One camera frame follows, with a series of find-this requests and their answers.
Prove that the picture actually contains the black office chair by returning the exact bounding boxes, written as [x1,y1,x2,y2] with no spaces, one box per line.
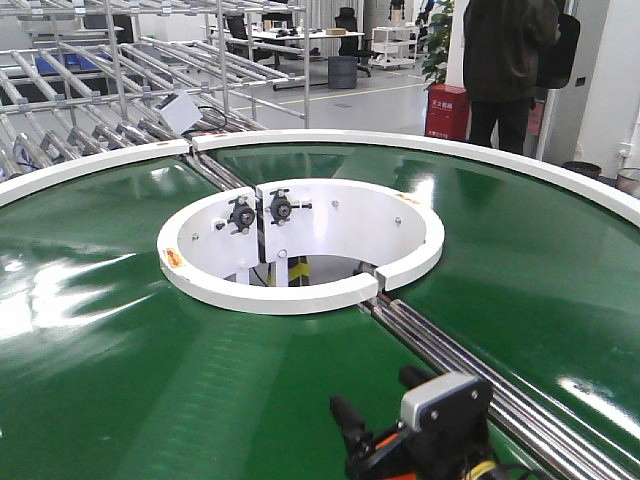
[333,6,374,78]

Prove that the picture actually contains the grey drawer cabinet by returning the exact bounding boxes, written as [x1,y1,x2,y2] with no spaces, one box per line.
[328,56,358,89]

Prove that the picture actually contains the roller rack shelving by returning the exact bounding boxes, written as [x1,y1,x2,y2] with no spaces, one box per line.
[1,1,308,180]

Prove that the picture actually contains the person in dark clothes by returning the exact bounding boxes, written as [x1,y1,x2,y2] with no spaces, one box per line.
[463,0,560,155]

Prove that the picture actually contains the metal waste bin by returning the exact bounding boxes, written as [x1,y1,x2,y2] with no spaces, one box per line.
[615,168,640,199]

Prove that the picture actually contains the white inner conveyor ring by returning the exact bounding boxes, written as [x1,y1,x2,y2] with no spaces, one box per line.
[156,177,446,316]

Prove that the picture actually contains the white power box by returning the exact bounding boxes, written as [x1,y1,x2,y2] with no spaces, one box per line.
[153,89,203,134]

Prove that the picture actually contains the white wire cart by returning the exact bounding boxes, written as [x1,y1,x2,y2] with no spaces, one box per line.
[370,26,419,70]

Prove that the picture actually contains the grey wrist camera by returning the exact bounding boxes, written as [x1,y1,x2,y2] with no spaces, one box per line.
[400,372,492,432]

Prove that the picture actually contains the white office desk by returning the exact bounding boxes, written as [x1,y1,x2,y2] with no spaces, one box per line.
[223,28,363,91]

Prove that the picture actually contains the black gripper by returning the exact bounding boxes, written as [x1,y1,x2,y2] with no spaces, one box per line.
[329,365,500,479]

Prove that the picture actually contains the red fire cabinet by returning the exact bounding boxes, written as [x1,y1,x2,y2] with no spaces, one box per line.
[425,84,469,141]

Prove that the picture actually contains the green potted plant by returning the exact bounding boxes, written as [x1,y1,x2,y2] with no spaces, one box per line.
[421,1,454,86]

